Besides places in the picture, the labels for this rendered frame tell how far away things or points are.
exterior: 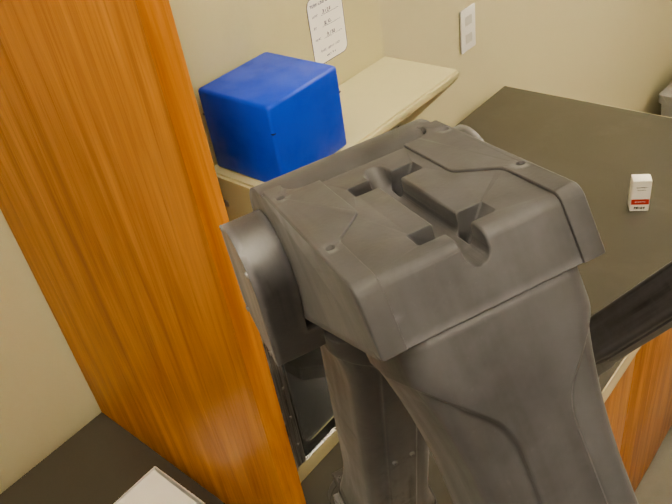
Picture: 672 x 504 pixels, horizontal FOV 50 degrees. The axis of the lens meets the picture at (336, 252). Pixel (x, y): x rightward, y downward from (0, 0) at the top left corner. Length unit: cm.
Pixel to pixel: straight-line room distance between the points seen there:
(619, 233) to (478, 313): 140
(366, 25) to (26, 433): 87
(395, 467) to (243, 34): 49
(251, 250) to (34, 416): 110
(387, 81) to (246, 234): 65
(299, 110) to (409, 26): 111
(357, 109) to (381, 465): 50
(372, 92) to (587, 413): 69
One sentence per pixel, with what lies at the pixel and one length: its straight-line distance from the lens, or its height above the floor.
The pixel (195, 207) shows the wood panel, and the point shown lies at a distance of 67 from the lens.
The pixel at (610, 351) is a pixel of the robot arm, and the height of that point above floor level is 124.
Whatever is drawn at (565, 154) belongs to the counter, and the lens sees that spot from 186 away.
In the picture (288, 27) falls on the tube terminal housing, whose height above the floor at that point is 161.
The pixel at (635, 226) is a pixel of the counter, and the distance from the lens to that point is 163.
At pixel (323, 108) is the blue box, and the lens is 73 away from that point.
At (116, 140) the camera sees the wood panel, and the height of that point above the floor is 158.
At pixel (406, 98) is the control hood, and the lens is 86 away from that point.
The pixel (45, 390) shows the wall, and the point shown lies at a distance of 134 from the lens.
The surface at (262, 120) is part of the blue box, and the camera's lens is 68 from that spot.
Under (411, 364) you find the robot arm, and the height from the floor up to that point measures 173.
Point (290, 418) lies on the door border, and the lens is 104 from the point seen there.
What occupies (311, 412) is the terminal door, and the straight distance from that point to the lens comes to 108.
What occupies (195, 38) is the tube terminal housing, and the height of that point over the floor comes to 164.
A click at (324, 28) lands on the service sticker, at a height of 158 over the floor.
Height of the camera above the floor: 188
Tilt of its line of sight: 37 degrees down
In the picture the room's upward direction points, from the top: 10 degrees counter-clockwise
